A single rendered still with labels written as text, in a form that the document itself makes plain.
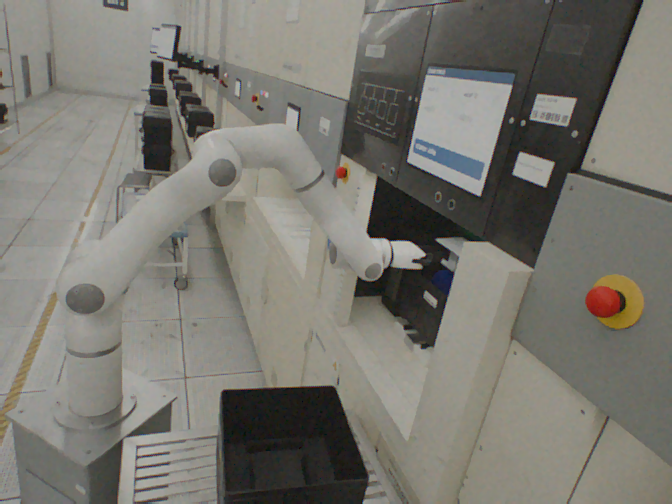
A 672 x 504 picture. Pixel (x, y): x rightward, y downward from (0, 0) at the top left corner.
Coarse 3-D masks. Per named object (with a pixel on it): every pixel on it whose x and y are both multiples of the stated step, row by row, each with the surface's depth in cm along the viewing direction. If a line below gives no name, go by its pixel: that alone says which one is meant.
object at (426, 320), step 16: (448, 240) 137; (464, 240) 138; (416, 272) 138; (432, 272) 148; (416, 288) 139; (432, 288) 131; (400, 304) 148; (416, 304) 139; (432, 304) 131; (416, 320) 140; (432, 320) 132; (432, 336) 133
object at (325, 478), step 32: (224, 416) 107; (256, 416) 109; (288, 416) 112; (320, 416) 114; (224, 448) 89; (256, 448) 109; (288, 448) 112; (320, 448) 114; (352, 448) 97; (224, 480) 82; (256, 480) 102; (288, 480) 104; (320, 480) 105; (352, 480) 86
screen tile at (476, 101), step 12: (468, 96) 87; (480, 96) 84; (492, 96) 81; (468, 108) 87; (480, 108) 84; (492, 108) 81; (492, 120) 81; (456, 132) 90; (468, 132) 87; (480, 132) 83; (492, 132) 80; (456, 144) 90; (468, 144) 87; (480, 144) 83
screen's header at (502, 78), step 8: (432, 72) 98; (440, 72) 95; (448, 72) 93; (456, 72) 90; (464, 72) 88; (472, 72) 86; (480, 72) 84; (488, 72) 82; (480, 80) 84; (488, 80) 82; (496, 80) 80; (504, 80) 78; (512, 80) 76
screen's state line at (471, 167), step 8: (416, 144) 104; (424, 144) 101; (432, 144) 98; (416, 152) 104; (424, 152) 101; (432, 152) 98; (440, 152) 95; (448, 152) 92; (456, 152) 90; (432, 160) 98; (440, 160) 95; (448, 160) 92; (456, 160) 90; (464, 160) 88; (472, 160) 85; (456, 168) 90; (464, 168) 88; (472, 168) 85; (480, 168) 83; (472, 176) 85; (480, 176) 83
